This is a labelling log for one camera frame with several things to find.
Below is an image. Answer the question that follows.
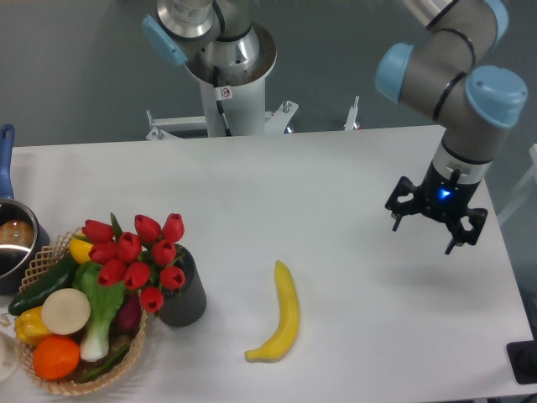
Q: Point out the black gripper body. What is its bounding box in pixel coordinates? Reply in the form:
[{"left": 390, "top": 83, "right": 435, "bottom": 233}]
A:
[{"left": 412, "top": 164, "right": 480, "bottom": 226}]

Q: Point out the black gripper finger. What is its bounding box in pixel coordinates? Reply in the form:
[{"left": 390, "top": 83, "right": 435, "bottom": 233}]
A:
[
  {"left": 385, "top": 176, "right": 423, "bottom": 232},
  {"left": 445, "top": 207, "right": 488, "bottom": 255}
]

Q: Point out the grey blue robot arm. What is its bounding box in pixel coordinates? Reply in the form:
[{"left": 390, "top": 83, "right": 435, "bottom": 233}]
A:
[{"left": 375, "top": 1, "right": 529, "bottom": 253}]

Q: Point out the dark grey ribbed vase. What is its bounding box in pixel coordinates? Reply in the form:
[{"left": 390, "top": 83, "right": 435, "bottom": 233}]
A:
[{"left": 159, "top": 246, "right": 206, "bottom": 327}]

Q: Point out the black device at table edge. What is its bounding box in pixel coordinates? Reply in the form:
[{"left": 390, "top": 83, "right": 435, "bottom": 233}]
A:
[{"left": 506, "top": 340, "right": 536, "bottom": 385}]

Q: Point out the yellow banana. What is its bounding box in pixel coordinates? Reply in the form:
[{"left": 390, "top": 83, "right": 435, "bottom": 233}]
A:
[{"left": 244, "top": 260, "right": 300, "bottom": 363}]

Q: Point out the red tulip bouquet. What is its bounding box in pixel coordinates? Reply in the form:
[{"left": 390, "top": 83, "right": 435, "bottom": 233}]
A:
[{"left": 81, "top": 213, "right": 187, "bottom": 314}]

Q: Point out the purple sweet potato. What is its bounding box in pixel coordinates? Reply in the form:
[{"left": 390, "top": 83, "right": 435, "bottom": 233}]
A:
[{"left": 116, "top": 294, "right": 141, "bottom": 332}]

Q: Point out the green bok choy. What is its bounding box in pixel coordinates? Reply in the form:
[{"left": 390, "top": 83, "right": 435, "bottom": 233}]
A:
[{"left": 73, "top": 261, "right": 125, "bottom": 362}]

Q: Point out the green cucumber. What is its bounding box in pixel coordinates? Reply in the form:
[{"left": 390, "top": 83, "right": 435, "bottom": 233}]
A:
[{"left": 8, "top": 253, "right": 79, "bottom": 317}]

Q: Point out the woven wicker basket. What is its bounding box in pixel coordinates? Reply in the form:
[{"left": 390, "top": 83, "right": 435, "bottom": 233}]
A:
[{"left": 16, "top": 231, "right": 148, "bottom": 395}]

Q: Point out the white round radish slice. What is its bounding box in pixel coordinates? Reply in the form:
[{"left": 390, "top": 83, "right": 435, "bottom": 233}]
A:
[{"left": 41, "top": 288, "right": 91, "bottom": 335}]

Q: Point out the green chili pepper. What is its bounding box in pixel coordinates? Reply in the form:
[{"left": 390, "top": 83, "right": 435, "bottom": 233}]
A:
[{"left": 77, "top": 344, "right": 130, "bottom": 383}]

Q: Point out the orange fruit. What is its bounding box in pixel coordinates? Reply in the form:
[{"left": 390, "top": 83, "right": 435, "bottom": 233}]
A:
[{"left": 32, "top": 335, "right": 80, "bottom": 380}]

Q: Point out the yellow bell pepper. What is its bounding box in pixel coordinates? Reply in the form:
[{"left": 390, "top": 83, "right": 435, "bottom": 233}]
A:
[{"left": 15, "top": 306, "right": 53, "bottom": 346}]

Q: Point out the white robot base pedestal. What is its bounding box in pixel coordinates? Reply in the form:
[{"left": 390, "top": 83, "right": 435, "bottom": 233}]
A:
[{"left": 142, "top": 1, "right": 299, "bottom": 138}]

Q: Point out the dark pot with blue handle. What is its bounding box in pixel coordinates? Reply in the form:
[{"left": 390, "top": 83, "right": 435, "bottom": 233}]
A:
[{"left": 1, "top": 124, "right": 50, "bottom": 296}]

